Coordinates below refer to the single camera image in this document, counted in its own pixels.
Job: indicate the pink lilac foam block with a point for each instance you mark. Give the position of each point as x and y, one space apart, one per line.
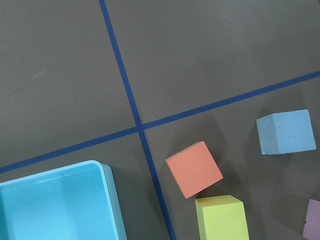
311 230

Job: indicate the light blue foam block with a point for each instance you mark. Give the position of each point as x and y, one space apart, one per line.
286 132

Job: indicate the orange foam block near bin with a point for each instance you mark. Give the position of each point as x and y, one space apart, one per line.
194 169

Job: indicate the yellow foam block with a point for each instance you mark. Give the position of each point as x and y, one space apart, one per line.
221 218

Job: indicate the light blue plastic bin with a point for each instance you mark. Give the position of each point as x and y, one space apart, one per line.
75 202

